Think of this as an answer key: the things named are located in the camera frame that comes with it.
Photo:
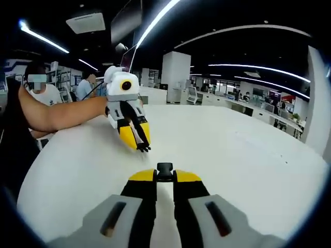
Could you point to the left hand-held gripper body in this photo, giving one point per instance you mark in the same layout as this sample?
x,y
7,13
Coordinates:
x,y
121,86

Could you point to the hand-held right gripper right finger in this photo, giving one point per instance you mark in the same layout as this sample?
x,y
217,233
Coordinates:
x,y
207,214

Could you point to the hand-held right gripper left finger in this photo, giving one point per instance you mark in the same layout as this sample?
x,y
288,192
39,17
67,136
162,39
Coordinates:
x,y
129,214

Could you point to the black socket plastic buckle part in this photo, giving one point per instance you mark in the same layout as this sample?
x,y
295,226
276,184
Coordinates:
x,y
166,171

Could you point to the white kiosk machine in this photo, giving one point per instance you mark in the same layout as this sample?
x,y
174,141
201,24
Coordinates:
x,y
192,94

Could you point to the black hanging ceiling panel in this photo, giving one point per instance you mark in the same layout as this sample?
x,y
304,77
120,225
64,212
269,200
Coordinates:
x,y
126,23

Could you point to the long bright ceiling light strip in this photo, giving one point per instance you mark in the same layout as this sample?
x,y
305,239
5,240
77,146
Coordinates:
x,y
155,23

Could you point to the white ceiling air conditioner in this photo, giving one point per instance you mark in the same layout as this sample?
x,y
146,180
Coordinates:
x,y
86,22

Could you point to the person's dark clothing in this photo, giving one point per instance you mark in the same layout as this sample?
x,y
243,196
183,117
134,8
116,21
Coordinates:
x,y
15,144

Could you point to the row of white office desks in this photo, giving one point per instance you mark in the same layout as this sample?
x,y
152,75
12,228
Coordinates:
x,y
261,111

